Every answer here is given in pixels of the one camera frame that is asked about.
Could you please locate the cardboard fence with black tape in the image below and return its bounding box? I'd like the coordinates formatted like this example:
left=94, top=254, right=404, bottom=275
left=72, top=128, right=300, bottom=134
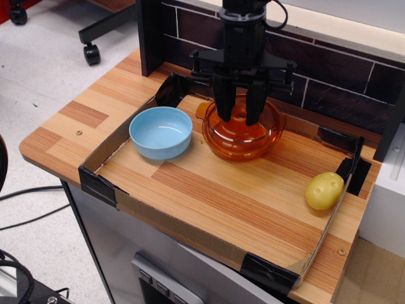
left=78, top=74, right=370, bottom=293

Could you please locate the orange transparent pot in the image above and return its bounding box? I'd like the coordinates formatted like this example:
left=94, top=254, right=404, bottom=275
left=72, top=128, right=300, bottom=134
left=196, top=92, right=287, bottom=163

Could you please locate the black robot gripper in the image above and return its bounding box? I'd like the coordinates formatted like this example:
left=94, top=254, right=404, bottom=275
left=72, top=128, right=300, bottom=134
left=190, top=9, right=297, bottom=125

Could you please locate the black metal base plate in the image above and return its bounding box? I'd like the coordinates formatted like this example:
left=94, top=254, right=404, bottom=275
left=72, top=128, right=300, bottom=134
left=17, top=281, right=72, bottom=304

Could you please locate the dark brick pattern backsplash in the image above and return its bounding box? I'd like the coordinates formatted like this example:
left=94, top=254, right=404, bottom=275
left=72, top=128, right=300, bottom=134
left=136, top=0, right=405, bottom=162

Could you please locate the black caster wheel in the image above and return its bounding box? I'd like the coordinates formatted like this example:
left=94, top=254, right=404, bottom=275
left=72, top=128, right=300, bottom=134
left=9, top=0, right=28, bottom=25

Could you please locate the yellow toy potato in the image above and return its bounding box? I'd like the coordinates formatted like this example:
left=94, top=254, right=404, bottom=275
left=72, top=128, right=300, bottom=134
left=305, top=172, right=344, bottom=210

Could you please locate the light blue bowl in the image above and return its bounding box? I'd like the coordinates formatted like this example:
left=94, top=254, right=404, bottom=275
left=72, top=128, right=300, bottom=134
left=129, top=106, right=193, bottom=160

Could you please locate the grey toy oven panel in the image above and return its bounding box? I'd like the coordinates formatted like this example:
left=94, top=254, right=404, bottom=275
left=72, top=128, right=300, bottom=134
left=132, top=253, right=204, bottom=304

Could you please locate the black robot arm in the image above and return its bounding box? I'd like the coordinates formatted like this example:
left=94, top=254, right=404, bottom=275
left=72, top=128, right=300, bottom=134
left=190, top=1, right=297, bottom=125

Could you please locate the black chair base with caster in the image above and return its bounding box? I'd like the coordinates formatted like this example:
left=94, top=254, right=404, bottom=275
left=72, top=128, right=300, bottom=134
left=78, top=0, right=136, bottom=66

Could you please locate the orange transparent pot lid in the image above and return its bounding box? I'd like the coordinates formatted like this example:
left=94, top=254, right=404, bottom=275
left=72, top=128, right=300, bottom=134
left=202, top=97, right=284, bottom=153

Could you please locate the black floor cable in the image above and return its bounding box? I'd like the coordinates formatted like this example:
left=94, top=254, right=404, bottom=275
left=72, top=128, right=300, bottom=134
left=0, top=185, right=71, bottom=231

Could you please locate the black braided cable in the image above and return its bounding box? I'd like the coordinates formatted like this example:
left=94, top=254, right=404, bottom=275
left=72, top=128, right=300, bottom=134
left=0, top=249, right=70, bottom=304

